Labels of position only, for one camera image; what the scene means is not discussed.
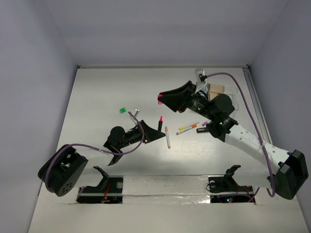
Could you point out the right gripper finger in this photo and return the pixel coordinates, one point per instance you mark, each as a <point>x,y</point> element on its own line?
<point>176,104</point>
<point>184,91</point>

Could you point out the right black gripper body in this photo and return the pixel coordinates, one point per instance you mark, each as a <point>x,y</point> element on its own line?
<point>199,105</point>

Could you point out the blue white round jar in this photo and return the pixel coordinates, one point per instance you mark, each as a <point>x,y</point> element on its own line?
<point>203,90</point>

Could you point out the black pink highlighter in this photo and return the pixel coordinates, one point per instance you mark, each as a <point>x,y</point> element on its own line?
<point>160,123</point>

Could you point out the green highlighter cap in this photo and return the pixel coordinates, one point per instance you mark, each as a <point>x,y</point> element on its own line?
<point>123,110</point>

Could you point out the black green highlighter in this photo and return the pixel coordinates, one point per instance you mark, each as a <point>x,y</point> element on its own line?
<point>202,130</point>

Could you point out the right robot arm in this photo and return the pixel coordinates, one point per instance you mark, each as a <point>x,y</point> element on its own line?
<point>287,170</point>

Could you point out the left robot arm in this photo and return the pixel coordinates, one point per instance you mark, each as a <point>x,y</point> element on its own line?
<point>67,167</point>

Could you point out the pink white marker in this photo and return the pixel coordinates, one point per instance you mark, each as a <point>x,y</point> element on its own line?
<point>167,137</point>

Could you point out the orange white marker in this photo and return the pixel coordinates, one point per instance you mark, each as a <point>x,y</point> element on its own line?
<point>186,129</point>

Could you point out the clear plastic container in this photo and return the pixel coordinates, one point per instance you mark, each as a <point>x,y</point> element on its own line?
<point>232,92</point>

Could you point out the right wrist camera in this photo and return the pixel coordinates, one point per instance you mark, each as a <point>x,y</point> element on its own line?
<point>200,75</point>

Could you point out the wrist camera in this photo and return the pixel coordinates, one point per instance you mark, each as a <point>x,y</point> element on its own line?
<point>200,75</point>
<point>135,112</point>

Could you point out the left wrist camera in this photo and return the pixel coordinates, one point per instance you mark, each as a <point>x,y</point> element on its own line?
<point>135,112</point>

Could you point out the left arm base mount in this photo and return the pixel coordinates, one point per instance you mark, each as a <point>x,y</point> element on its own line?
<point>107,191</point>

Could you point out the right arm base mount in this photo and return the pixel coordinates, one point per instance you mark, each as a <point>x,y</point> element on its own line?
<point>224,189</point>

